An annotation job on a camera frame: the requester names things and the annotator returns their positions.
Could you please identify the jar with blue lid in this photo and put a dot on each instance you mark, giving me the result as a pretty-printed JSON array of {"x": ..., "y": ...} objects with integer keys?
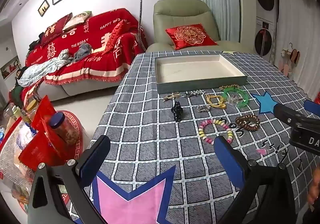
[{"x": 63, "y": 126}]

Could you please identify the red paper packets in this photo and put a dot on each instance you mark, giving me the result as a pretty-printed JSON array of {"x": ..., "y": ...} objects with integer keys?
[{"x": 40, "y": 144}]

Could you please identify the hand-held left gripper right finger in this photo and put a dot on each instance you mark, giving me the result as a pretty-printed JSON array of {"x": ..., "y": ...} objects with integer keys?
[{"x": 228, "y": 159}]

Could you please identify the grey tray with cream inside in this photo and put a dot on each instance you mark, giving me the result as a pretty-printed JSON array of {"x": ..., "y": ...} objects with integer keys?
[{"x": 195, "y": 69}]

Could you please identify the green translucent bangle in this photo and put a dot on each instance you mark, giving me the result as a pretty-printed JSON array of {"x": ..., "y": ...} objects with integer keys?
[{"x": 244, "y": 101}]

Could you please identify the person's right hand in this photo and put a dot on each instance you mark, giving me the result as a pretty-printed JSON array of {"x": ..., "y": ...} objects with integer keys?
[{"x": 315, "y": 186}]

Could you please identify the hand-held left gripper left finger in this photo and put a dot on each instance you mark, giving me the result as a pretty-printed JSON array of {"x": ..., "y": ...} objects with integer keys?
[{"x": 96, "y": 154}]

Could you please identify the gooseneck floor stand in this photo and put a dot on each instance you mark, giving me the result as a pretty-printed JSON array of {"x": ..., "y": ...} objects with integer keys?
[{"x": 140, "y": 14}]

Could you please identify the wall picture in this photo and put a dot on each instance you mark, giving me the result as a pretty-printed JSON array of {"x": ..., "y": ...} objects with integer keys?
[{"x": 8, "y": 68}]

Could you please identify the red patterned round mat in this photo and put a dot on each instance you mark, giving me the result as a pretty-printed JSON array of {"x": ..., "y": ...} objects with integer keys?
[{"x": 77, "y": 134}]

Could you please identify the red printed sofa blanket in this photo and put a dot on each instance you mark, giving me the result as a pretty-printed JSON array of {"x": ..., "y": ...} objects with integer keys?
[{"x": 100, "y": 39}]

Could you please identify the small silver hair clips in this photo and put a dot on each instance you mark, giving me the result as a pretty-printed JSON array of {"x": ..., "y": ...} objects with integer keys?
[{"x": 203, "y": 108}]

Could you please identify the small black picture frame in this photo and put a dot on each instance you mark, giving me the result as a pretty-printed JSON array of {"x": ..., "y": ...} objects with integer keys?
[{"x": 43, "y": 8}]

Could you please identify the yellow round container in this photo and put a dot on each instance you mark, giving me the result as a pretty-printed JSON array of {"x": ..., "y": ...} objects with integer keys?
[{"x": 32, "y": 105}]

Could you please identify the green armchair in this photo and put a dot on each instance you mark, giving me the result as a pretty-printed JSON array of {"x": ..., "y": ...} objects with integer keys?
[{"x": 180, "y": 13}]

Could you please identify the grey checked tablecloth with stars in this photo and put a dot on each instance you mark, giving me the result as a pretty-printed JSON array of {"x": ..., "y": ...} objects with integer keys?
[{"x": 150, "y": 139}]

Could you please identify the red cushion with white print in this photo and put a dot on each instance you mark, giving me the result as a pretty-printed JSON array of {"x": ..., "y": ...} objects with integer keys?
[{"x": 56, "y": 29}]

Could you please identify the clear hair clip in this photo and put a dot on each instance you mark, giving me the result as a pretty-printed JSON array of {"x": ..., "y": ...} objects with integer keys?
[{"x": 235, "y": 99}]

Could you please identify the silver snowflake hair clip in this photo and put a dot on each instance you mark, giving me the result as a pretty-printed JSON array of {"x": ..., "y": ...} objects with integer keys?
[{"x": 195, "y": 93}]

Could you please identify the hanging slippers rack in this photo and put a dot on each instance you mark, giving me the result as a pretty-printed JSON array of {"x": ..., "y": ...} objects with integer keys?
[{"x": 293, "y": 58}]

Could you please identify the light blue crumpled blanket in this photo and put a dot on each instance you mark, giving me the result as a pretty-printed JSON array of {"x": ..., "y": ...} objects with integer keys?
[{"x": 40, "y": 71}]

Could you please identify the grey crumpled garment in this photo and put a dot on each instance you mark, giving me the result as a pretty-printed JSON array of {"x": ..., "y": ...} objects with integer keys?
[{"x": 82, "y": 53}]

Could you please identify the white washing machine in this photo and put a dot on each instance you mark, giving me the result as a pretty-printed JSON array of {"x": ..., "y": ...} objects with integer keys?
[{"x": 265, "y": 39}]

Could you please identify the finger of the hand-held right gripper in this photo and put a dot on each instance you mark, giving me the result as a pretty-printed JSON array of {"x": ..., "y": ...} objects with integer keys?
[
  {"x": 312, "y": 107},
  {"x": 287, "y": 114}
]

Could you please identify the red container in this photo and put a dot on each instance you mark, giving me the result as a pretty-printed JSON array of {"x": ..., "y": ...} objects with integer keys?
[{"x": 317, "y": 96}]

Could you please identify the red gold embroidered cushion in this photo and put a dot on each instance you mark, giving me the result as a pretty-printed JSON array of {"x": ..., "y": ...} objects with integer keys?
[{"x": 191, "y": 35}]

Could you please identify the black hair claw clip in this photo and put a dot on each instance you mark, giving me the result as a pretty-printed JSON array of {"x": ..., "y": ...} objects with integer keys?
[{"x": 177, "y": 111}]

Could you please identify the red satin ruffled cushion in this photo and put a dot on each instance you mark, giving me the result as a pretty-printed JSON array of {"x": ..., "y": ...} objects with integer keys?
[{"x": 113, "y": 36}]

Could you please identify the white patterned cushion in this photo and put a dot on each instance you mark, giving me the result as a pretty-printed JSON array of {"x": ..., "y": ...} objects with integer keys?
[{"x": 76, "y": 20}]

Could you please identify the pale green curtain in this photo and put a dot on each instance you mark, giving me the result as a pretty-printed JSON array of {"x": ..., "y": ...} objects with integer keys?
[{"x": 220, "y": 1}]

